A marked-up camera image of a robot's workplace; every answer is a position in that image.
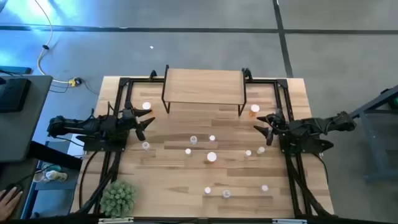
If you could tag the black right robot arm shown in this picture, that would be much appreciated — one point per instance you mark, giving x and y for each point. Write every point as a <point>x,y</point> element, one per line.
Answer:
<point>311,127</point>

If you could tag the grey desk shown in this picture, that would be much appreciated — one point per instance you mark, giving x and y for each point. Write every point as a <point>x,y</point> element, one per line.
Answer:
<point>31,130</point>

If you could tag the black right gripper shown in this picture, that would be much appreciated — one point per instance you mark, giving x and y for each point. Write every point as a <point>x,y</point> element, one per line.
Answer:
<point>277,124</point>

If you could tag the black laptop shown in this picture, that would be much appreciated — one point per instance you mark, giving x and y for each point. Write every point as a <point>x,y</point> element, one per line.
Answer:
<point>14,95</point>

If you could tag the white plastic bottle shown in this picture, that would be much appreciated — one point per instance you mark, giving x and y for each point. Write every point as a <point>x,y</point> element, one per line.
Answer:
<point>56,175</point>

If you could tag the silver bracket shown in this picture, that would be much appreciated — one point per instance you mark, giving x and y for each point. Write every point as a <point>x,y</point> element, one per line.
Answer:
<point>289,221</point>
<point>116,220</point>

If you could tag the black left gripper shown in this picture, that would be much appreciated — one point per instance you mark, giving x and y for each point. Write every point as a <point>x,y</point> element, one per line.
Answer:
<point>129,119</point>

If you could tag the wooden shelf with black legs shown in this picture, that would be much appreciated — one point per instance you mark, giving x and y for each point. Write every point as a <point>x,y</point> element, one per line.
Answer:
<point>203,85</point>

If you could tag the dark blue flat device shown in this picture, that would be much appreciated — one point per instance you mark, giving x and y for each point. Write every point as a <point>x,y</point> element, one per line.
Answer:
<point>15,70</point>

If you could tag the black bar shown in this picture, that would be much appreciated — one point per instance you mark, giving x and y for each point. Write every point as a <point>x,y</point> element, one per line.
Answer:
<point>53,154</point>

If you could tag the black computer mouse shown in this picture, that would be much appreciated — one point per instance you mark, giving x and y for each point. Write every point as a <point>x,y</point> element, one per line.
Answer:
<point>15,186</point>

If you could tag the clear pill bottle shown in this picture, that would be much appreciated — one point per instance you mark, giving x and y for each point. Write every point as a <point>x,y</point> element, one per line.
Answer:
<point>226,193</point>
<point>193,139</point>
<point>145,145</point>

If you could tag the black clamp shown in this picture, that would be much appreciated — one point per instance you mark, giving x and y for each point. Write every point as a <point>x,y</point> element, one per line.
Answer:
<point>153,74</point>
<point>247,74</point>

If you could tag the green artificial plant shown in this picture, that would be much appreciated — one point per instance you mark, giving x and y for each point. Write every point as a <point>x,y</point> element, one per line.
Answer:
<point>118,199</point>

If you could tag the large orange pill bottle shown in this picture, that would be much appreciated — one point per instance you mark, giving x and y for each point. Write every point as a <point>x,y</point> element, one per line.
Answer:
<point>146,105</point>
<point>254,109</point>
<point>211,156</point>

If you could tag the yellow power plug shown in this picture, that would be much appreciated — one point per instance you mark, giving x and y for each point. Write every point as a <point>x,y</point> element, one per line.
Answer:
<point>73,82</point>

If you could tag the black aluminium table frame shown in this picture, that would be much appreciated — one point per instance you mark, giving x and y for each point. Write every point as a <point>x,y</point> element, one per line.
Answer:
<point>140,80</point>

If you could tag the grey metal cart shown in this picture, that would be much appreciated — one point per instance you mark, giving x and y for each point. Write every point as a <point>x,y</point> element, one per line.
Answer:
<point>368,146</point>

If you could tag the pink pill bottle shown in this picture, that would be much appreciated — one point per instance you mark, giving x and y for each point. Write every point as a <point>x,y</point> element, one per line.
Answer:
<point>212,137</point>
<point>207,190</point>
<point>264,188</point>

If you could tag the person's hand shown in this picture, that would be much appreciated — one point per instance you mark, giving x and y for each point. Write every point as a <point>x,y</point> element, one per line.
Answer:
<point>7,202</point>

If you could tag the yellow pill bottle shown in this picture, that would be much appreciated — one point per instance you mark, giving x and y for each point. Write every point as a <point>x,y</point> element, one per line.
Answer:
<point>261,150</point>
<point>248,152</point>
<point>188,151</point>

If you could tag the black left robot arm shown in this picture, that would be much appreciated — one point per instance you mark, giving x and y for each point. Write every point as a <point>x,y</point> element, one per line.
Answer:
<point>77,126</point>

